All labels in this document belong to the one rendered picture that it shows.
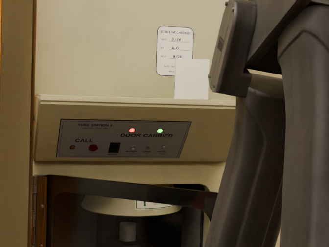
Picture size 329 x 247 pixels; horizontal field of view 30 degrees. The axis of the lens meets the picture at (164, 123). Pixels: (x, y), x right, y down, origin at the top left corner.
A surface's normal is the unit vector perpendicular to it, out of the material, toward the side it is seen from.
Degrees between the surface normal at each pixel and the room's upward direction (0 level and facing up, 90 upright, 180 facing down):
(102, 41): 90
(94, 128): 135
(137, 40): 90
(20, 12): 90
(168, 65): 90
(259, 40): 82
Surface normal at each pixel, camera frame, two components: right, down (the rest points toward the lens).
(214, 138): 0.15, 0.75
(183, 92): 0.00, 0.05
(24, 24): 0.25, 0.06
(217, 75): -0.98, -0.17
